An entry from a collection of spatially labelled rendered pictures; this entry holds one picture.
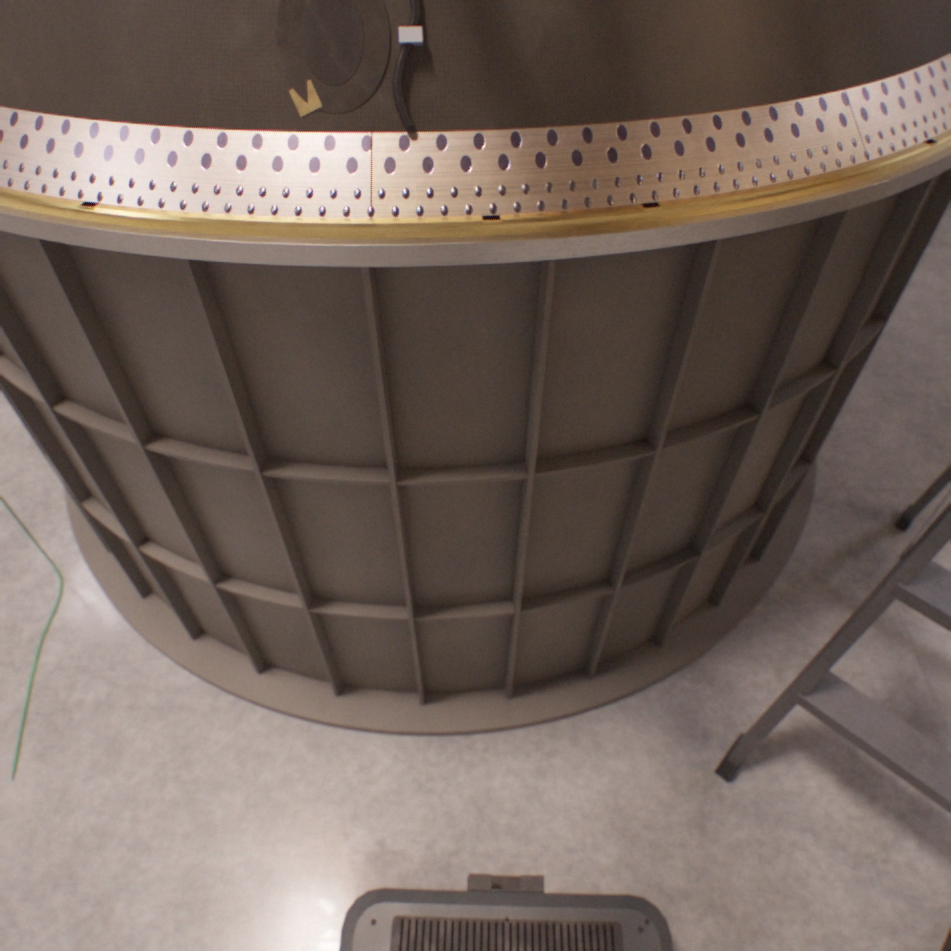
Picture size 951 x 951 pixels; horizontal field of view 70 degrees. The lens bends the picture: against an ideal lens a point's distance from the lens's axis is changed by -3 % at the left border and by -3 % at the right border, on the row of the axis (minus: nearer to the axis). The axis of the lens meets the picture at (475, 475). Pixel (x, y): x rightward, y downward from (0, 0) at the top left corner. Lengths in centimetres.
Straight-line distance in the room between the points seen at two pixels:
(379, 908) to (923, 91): 138
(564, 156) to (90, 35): 49
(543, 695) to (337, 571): 62
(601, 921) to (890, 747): 60
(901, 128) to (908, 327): 204
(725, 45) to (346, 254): 45
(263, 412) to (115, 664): 105
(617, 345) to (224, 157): 49
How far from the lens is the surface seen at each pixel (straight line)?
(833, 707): 147
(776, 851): 167
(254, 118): 79
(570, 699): 164
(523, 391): 90
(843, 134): 95
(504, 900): 129
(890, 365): 280
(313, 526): 114
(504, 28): 78
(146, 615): 190
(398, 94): 75
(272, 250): 74
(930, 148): 106
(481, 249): 72
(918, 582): 129
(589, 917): 129
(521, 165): 75
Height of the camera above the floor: 152
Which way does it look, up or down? 49 degrees down
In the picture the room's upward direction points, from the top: straight up
